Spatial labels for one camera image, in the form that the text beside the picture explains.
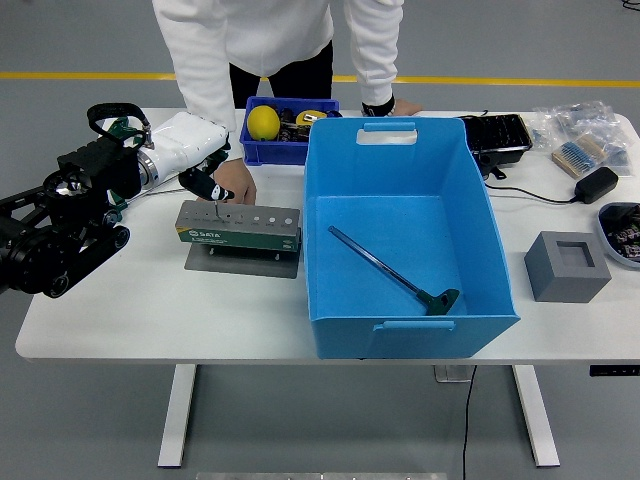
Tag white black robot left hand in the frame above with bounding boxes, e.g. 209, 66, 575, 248
143, 111, 236, 204

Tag person's left hand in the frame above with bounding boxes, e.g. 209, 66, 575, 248
392, 98, 426, 118

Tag person's right hand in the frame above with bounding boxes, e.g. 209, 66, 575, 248
212, 158, 259, 206

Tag grey green hex key stand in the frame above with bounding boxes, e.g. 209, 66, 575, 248
174, 199, 303, 280

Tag large green T-handle hex key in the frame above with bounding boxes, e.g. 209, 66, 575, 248
327, 225, 461, 318

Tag large light blue foam box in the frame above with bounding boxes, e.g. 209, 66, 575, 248
302, 115, 521, 360

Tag grey cube box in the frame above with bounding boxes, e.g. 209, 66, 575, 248
523, 230, 612, 304

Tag black wrist band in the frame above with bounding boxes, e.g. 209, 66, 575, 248
360, 98, 397, 118

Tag small dark blue plastic bin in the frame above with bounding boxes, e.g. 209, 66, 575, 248
238, 96, 343, 166

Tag yellow lemon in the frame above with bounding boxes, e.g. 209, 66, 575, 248
247, 103, 280, 141

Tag black metal part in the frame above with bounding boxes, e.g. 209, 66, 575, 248
279, 124, 312, 145

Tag black plastic tray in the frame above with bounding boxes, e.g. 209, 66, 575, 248
458, 113, 532, 167

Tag person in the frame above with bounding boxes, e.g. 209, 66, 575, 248
152, 0, 405, 109

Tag clear plastic bags of parts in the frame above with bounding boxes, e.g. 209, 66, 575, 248
530, 99, 634, 169

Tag blue resistor tape strip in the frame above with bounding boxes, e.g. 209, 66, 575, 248
551, 133, 610, 177

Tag black power adapter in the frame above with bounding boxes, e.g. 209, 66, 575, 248
573, 166, 620, 205

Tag white table leg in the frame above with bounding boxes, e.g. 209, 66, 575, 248
513, 365, 560, 469
157, 365, 197, 469

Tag light blue bowl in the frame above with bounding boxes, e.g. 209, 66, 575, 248
597, 201, 640, 271

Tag black table control panel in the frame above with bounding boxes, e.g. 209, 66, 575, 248
588, 365, 640, 377

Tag small green T-handle hex key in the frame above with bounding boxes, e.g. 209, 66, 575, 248
132, 185, 184, 200

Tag black power cord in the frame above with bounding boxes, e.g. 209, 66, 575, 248
477, 153, 581, 205

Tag grey metal table bracket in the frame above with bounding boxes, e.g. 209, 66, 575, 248
433, 365, 474, 384

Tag black hanging cable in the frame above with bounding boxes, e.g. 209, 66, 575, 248
461, 365, 478, 480

